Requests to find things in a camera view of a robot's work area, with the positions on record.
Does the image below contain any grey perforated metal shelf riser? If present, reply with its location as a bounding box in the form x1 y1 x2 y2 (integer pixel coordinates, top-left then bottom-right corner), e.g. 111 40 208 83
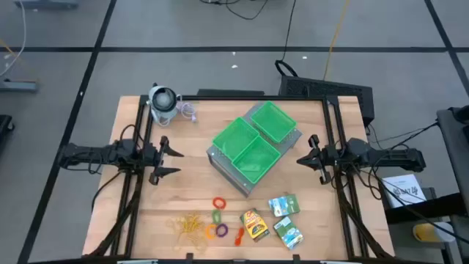
206 103 303 198

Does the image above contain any yellow and green crayon box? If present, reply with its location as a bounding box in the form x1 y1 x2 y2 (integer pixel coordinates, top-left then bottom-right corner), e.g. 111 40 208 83
267 194 301 218
240 208 271 243
273 216 305 251

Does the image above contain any black looped floor cable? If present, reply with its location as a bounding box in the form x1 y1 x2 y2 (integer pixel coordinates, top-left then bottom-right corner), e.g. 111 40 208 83
274 0 300 78

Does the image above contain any white floor cable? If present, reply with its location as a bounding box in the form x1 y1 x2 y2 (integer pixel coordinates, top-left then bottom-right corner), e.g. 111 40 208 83
0 0 29 78

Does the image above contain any black aluminium extrusion frame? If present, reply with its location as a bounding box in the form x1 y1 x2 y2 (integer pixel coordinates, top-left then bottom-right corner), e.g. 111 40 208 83
83 94 395 262

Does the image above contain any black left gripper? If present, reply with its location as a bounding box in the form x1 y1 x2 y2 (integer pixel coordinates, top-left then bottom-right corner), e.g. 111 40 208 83
141 136 185 186

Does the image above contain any white printed booklet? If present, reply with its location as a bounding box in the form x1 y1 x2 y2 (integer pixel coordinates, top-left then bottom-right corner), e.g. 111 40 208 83
380 174 428 209

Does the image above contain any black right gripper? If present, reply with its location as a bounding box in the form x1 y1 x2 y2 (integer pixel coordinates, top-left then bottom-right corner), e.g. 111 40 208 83
296 134 347 186

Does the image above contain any white coiled lamp cable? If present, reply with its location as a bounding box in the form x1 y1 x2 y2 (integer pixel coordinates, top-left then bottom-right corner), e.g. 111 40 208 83
175 101 199 124

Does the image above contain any yellow cable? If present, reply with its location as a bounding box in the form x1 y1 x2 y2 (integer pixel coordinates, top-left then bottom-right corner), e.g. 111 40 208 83
322 0 351 81

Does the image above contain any yellow rubber band pile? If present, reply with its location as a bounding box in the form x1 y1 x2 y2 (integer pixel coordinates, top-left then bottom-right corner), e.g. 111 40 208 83
165 211 210 254

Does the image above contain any grey metal table foot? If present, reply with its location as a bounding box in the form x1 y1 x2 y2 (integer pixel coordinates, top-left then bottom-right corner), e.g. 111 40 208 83
0 79 40 93
13 0 80 10

